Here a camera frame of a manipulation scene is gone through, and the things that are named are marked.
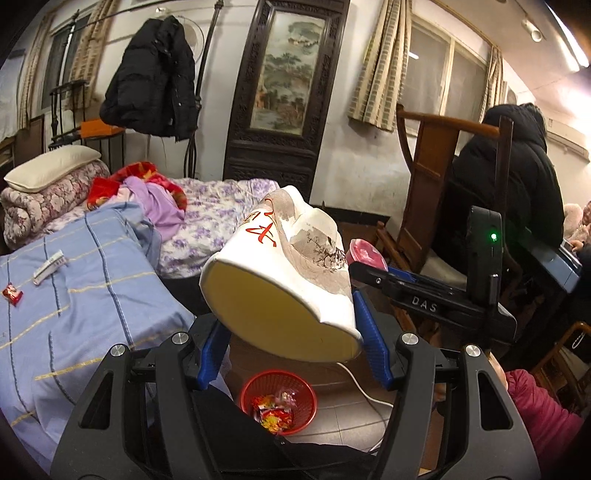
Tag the small window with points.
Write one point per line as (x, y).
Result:
(60, 60)

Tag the pink plastic cup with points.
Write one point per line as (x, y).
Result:
(367, 254)

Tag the white paper noodle bowl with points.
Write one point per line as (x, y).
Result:
(277, 300)

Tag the large window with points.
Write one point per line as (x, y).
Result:
(434, 78)

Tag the purple floral sheet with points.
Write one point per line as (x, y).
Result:
(207, 217)

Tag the striped beige curtain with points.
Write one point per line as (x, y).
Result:
(92, 50)
(378, 69)
(491, 83)
(34, 69)

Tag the person's right forearm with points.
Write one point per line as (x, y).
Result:
(540, 415)

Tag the white electric fan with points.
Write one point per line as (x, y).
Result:
(194, 34)

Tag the tall-back wooden chair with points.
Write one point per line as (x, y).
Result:
(429, 152)

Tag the metal coat stand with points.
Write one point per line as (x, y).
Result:
(190, 157)

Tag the dark framed board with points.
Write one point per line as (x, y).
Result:
(32, 138)

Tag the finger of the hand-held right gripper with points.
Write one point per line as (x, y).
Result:
(411, 276)
(369, 273)

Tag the dark cloth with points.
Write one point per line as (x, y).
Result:
(240, 452)

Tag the red blanket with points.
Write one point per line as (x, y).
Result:
(138, 170)

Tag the pale green white packet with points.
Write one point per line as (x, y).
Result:
(48, 267)

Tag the curved wooden chair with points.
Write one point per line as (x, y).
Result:
(570, 381)

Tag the black jacket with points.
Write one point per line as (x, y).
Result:
(147, 83)

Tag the red candy wrapper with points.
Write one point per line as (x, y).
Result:
(13, 294)

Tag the blue striped blanket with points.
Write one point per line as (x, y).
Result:
(92, 323)

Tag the orange box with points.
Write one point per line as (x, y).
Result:
(99, 129)

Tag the dark framed landscape painting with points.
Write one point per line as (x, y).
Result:
(286, 69)

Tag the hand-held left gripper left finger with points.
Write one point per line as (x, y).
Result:
(210, 350)

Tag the black metal stand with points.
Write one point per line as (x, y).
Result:
(64, 138)

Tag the ceiling tube light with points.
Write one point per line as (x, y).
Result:
(565, 41)

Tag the lilac cloth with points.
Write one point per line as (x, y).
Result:
(152, 203)

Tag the cream pillow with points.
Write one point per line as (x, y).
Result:
(51, 166)

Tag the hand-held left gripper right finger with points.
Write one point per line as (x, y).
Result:
(374, 341)

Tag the red plastic basket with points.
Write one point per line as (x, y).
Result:
(251, 392)

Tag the white wall lamp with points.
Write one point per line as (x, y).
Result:
(534, 33)

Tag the folded floral quilt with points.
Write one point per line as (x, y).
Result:
(51, 203)

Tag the heap of colourful wrappers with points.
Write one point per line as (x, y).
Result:
(272, 415)

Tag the black coat on chair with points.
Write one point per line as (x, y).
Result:
(503, 184)

